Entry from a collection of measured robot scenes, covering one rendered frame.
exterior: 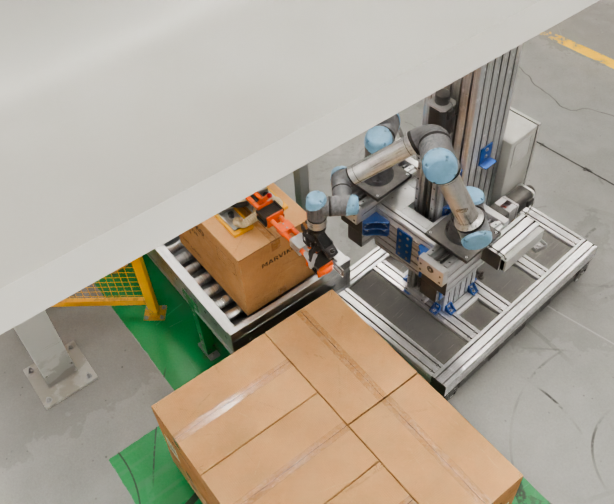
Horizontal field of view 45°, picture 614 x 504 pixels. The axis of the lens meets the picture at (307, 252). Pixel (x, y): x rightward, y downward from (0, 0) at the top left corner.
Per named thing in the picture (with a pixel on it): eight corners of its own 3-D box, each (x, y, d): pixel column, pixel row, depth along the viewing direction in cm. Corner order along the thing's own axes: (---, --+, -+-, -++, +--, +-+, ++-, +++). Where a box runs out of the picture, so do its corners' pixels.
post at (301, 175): (298, 253, 438) (287, 122, 362) (307, 248, 440) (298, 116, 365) (305, 260, 434) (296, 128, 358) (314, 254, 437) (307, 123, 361)
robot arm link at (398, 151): (436, 105, 260) (323, 167, 281) (441, 125, 253) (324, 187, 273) (451, 125, 268) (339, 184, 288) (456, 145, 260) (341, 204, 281)
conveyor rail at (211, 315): (31, 117, 469) (21, 93, 455) (39, 114, 471) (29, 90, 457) (232, 356, 345) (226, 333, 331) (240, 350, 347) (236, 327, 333)
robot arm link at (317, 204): (329, 203, 264) (305, 204, 264) (329, 224, 272) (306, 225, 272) (327, 188, 269) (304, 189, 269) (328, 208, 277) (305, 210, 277)
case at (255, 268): (180, 242, 374) (165, 186, 343) (245, 205, 389) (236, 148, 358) (248, 316, 342) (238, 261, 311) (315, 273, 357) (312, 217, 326)
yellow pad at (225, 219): (194, 196, 338) (192, 188, 335) (212, 186, 342) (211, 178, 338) (234, 239, 320) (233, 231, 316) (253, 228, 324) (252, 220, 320)
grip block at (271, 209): (255, 218, 314) (254, 208, 309) (274, 207, 317) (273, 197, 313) (267, 229, 309) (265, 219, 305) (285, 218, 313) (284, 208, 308)
